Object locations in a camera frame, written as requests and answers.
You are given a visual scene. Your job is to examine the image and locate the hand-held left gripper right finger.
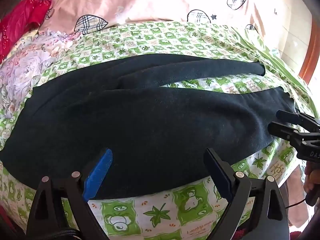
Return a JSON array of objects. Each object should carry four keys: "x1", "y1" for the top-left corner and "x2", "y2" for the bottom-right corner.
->
[{"x1": 203, "y1": 148, "x2": 290, "y2": 240}]

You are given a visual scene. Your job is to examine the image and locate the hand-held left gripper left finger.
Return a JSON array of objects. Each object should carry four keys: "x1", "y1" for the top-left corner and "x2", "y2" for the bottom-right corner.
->
[{"x1": 26, "y1": 148, "x2": 113, "y2": 240}]

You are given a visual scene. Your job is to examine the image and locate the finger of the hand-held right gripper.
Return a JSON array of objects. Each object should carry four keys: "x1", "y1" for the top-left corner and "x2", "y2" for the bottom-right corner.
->
[
  {"x1": 276, "y1": 110, "x2": 320, "y2": 132},
  {"x1": 267, "y1": 121, "x2": 320, "y2": 151}
]

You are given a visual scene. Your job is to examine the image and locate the black pants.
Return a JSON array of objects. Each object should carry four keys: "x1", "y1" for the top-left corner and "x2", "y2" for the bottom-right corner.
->
[{"x1": 0, "y1": 53, "x2": 297, "y2": 200}]

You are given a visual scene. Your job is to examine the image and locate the person's right hand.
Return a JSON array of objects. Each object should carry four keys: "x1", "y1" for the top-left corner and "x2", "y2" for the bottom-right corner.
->
[{"x1": 303, "y1": 162, "x2": 320, "y2": 193}]

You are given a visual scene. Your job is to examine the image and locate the pale pink cloth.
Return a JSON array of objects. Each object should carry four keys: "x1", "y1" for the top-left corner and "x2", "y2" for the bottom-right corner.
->
[{"x1": 281, "y1": 164, "x2": 313, "y2": 240}]

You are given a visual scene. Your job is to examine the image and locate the green printed bed sheet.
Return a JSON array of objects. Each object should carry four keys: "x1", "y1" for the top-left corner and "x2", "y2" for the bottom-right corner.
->
[{"x1": 0, "y1": 21, "x2": 317, "y2": 240}]

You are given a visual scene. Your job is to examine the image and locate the purple floral cloth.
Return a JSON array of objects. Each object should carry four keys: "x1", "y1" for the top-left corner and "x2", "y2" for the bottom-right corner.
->
[{"x1": 0, "y1": 29, "x2": 80, "y2": 120}]

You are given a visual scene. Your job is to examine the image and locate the red sequined cloth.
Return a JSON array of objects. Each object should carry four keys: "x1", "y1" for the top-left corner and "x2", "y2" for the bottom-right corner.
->
[{"x1": 0, "y1": 0, "x2": 55, "y2": 63}]

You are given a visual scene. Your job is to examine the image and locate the pink heart print quilt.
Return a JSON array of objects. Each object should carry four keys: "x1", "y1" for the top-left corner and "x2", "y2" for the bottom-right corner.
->
[{"x1": 40, "y1": 0, "x2": 285, "y2": 55}]

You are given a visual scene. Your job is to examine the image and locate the thin red cable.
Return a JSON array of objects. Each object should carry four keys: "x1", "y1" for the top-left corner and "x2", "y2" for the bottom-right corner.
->
[{"x1": 285, "y1": 198, "x2": 307, "y2": 209}]

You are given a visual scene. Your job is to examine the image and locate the wooden bed frame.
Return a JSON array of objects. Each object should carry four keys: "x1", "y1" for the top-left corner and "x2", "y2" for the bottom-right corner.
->
[{"x1": 299, "y1": 12, "x2": 320, "y2": 85}]

